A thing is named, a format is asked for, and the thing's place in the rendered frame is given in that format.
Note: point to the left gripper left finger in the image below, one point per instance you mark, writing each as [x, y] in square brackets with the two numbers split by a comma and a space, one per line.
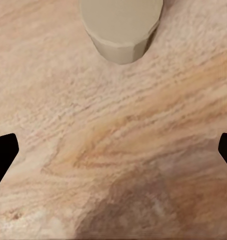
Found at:
[9, 148]

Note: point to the pillar candle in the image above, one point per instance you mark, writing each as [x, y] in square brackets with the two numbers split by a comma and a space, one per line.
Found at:
[122, 30]

